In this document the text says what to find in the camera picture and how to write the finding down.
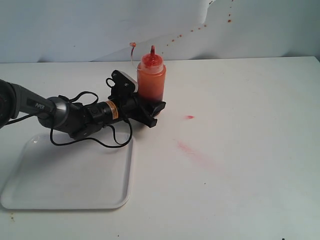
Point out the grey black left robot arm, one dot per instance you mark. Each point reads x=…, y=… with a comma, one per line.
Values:
x=77, y=120

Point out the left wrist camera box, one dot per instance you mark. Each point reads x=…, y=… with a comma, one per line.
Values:
x=121, y=85

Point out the red sauce squeeze bottle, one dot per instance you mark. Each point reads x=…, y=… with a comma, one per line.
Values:
x=151, y=75

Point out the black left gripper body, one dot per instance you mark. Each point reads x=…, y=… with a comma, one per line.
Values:
x=116, y=110

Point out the white rectangular tray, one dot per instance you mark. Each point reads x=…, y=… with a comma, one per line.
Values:
x=81, y=176

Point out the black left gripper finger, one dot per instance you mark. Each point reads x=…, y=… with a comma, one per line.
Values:
x=152, y=109

